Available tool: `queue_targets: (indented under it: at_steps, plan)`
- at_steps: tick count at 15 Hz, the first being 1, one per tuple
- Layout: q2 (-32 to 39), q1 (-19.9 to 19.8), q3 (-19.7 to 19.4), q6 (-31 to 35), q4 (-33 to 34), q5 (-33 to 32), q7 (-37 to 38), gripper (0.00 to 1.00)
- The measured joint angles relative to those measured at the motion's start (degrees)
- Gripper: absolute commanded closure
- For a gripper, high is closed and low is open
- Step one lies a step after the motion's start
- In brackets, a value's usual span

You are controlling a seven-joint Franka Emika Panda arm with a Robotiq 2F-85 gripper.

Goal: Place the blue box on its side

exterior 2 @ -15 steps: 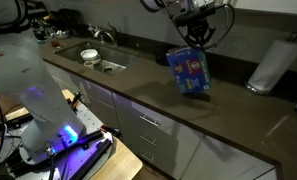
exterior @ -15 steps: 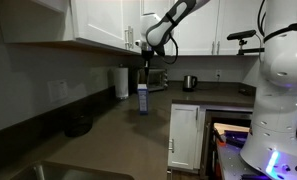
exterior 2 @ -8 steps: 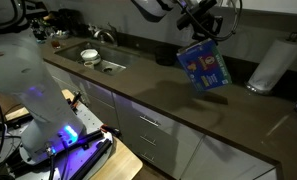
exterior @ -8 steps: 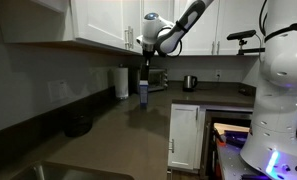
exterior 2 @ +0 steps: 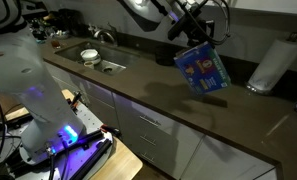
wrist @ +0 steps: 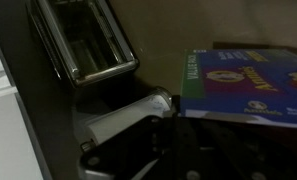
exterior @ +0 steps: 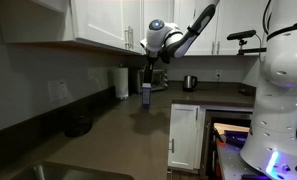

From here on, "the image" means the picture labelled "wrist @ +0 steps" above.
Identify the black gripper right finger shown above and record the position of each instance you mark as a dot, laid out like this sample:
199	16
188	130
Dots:
271	150

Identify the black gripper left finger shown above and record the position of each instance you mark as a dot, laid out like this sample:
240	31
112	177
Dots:
138	143

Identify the blue cardboard box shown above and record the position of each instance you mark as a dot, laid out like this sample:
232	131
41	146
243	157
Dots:
241	86

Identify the silver toaster oven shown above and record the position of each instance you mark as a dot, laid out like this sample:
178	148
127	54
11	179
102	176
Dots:
88	50

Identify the white cabinet panel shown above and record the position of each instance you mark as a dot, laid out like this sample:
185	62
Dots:
8	133

